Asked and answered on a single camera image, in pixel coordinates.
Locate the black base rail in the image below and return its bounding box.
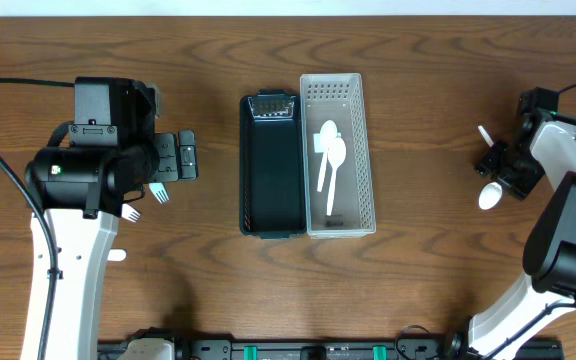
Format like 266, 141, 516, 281
96, 327, 564, 360

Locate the black plastic mesh basket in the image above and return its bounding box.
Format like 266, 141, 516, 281
239, 89, 306, 240

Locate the white spoon pile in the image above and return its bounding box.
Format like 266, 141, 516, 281
317, 120, 338, 192

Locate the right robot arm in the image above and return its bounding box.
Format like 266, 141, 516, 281
440, 87, 576, 359

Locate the clear plastic mesh basket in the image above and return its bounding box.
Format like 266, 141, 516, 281
300, 73, 376, 239

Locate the white label in basket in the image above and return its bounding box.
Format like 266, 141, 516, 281
312, 132, 341, 153

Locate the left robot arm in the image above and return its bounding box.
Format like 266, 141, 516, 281
21, 77, 198, 359

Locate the white fork basket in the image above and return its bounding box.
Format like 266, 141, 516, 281
149, 182, 169, 204

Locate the white spoon with upper handle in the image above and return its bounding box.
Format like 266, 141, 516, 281
477, 125, 495, 147

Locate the white spoon bowl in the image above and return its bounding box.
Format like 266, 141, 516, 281
478, 182, 503, 210

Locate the white fork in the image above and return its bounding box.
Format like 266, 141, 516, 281
121, 203, 141, 223
107, 248, 127, 262

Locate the white spoon pointing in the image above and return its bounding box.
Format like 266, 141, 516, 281
326, 137, 347, 216

